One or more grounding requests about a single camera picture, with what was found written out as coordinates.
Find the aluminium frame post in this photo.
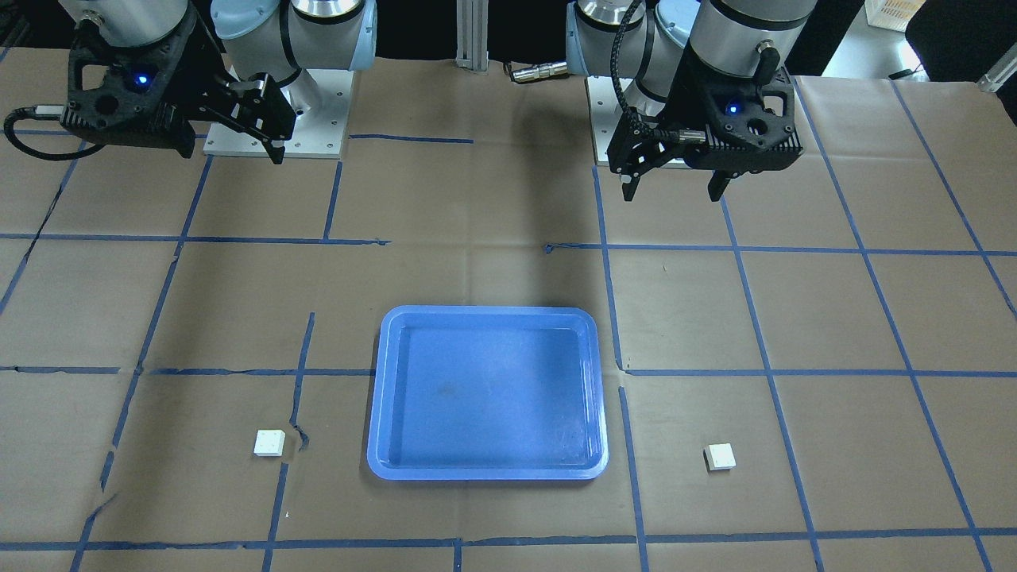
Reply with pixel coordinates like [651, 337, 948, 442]
[454, 0, 489, 75]

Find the black gripper, front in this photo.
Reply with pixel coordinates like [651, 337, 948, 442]
[608, 60, 803, 203]
[60, 10, 296, 165]

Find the silver cable connector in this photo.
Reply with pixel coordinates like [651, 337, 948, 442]
[505, 61, 570, 84]

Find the black cable on front gripper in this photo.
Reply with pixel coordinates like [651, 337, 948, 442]
[3, 105, 104, 162]

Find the blue plastic tray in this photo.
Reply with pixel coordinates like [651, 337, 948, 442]
[366, 305, 609, 481]

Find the metal base plate, front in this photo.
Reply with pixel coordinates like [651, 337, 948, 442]
[586, 75, 665, 168]
[203, 69, 358, 160]

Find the white block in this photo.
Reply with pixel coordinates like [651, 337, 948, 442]
[252, 428, 287, 458]
[702, 443, 737, 472]

